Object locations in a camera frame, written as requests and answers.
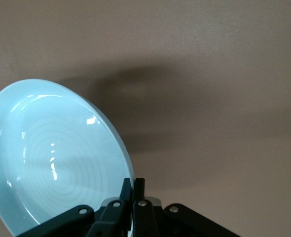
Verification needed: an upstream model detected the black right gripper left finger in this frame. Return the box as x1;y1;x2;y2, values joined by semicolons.
17;177;136;237

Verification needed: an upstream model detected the brown table cover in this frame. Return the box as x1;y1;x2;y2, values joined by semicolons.
0;0;291;237

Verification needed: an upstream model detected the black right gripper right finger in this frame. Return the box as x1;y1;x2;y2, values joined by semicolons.
133;177;243;237

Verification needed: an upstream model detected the light blue round plate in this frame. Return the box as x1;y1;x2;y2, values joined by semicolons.
0;78;136;237

